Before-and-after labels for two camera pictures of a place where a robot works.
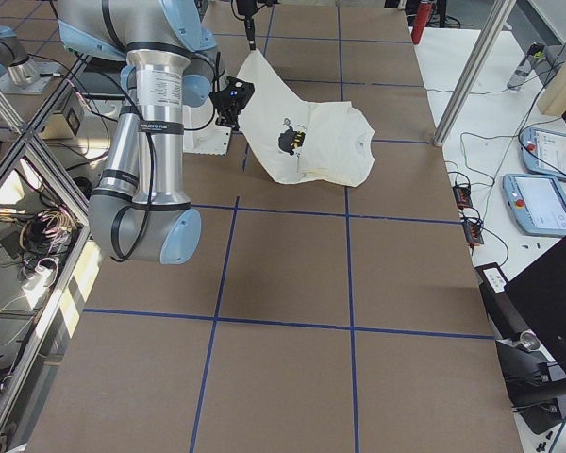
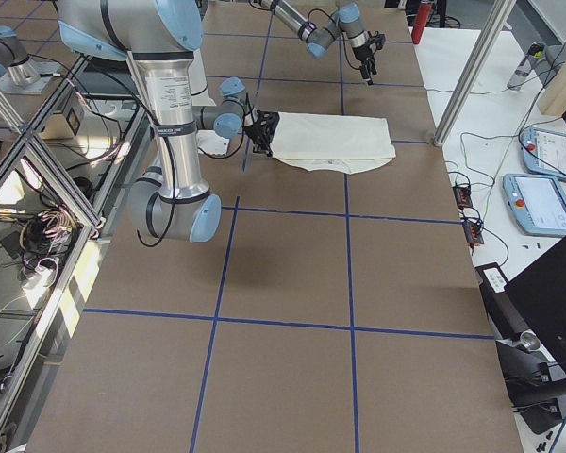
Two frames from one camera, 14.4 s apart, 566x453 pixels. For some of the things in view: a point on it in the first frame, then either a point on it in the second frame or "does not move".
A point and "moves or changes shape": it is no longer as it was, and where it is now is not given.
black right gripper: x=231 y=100 -> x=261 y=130
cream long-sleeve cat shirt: x=301 y=142 moves or changes shape
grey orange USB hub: x=462 y=196 does not move
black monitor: x=549 y=299 does not move
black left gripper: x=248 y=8 -> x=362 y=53
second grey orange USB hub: x=472 y=231 does not move
